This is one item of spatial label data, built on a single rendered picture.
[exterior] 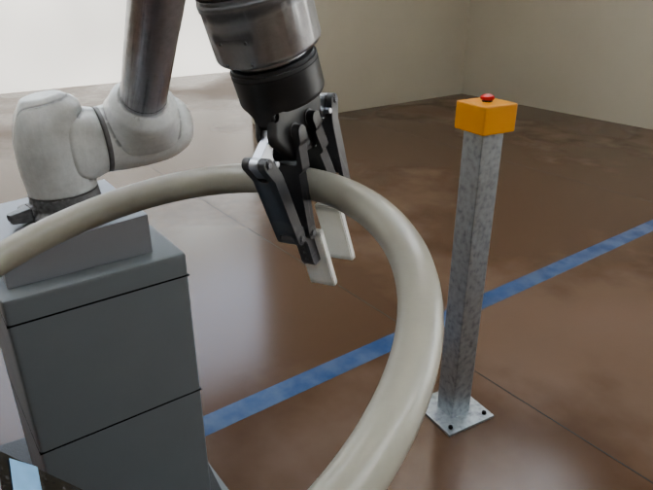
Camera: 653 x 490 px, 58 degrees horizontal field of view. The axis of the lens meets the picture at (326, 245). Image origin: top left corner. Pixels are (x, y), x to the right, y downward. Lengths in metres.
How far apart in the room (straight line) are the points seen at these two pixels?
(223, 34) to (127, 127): 0.93
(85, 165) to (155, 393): 0.58
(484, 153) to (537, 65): 5.80
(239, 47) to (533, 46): 7.11
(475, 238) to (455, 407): 0.63
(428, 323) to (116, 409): 1.27
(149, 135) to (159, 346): 0.51
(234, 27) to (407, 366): 0.27
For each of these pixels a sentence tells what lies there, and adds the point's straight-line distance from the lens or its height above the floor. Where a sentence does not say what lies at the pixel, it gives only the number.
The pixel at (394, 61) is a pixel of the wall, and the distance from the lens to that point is 7.29.
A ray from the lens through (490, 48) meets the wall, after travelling 7.91.
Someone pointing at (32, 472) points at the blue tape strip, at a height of 0.84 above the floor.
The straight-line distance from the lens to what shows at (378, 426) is 0.32.
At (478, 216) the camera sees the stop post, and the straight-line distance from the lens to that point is 1.79.
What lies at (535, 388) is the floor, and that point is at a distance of 2.39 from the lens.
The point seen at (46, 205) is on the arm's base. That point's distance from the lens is 1.46.
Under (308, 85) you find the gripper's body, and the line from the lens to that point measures 0.49.
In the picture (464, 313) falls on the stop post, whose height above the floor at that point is 0.43.
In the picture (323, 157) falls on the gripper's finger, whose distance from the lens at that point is 0.56.
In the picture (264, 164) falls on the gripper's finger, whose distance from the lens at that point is 0.49.
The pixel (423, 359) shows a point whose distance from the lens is 0.34.
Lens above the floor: 1.39
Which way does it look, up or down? 24 degrees down
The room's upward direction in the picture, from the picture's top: straight up
